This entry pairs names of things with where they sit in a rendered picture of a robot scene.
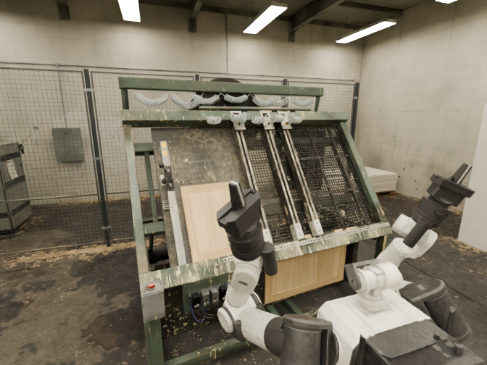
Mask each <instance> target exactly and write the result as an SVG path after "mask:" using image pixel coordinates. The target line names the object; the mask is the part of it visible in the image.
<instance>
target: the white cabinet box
mask: <svg viewBox="0 0 487 365"><path fill-rule="evenodd" d="M468 187H469V188H471V189H472V190H474V191H475V193H474V194H473V195H472V196H471V198H466V200H465V207H464V211H463V215H462V221H461V225H460V229H459V235H458V239H457V240H458V241H460V242H462V243H465V244H468V245H469V246H472V247H475V248H478V249H480V250H482V251H485V252H487V104H485V108H484V112H483V119H482V122H481V126H480V132H479V136H478V143H477V147H476V151H475V158H474V162H473V168H472V172H471V176H470V182H469V186H468Z"/></svg>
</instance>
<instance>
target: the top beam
mask: <svg viewBox="0 0 487 365"><path fill-rule="evenodd" d="M245 113H246V114H247V115H246V121H245V123H244V125H245V126H262V125H263V123H262V124H254V123H252V122H251V117H254V116H256V117H260V113H259V112H255V111H247V112H245ZM291 113H292V112H287V114H289V115H290V116H291ZM203 114H204V115H205V116H206V117H209V116H212V117H216V116H219V117H221V116H222V115H224V114H225V115H224V116H223V117H222V118H221V121H222V122H220V123H219V124H215V125H213V124H209V123H207V118H206V117H205V116H204V115H203ZM226 114H228V115H229V116H231V114H230V111H191V110H127V109H122V111H121V115H122V126H123V124H131V125H132V127H229V126H233V122H232V121H231V119H230V118H231V117H229V116H228V115H226ZM248 114H249V115H250V116H251V117H250V116H249V115H248ZM294 114H295V117H298V116H300V117H303V116H304V115H305V116H304V117H303V118H302V119H303V121H302V122H300V123H298V124H295V123H291V125H338V123H341V122H347V121H348V120H349V118H348V117H347V115H346V112H294ZM290 116H288V118H289V119H290Z"/></svg>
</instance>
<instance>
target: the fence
mask: <svg viewBox="0 0 487 365"><path fill-rule="evenodd" d="M163 142H165V144H166V148H163V147H162V143H163ZM159 145H160V150H161V155H162V163H163V164H164V165H165V166H170V158H169V154H168V149H167V141H160V142H159ZM163 150H167V156H163ZM166 189H167V184H166ZM167 197H168V200H169V205H170V216H171V222H172V231H173V235H174V241H175V250H176V255H177V260H178V266H180V265H184V264H186V256H185V251H184V247H183V239H182V234H181V229H180V220H179V216H178V208H177V203H176V198H175V191H174V190H173V191H167Z"/></svg>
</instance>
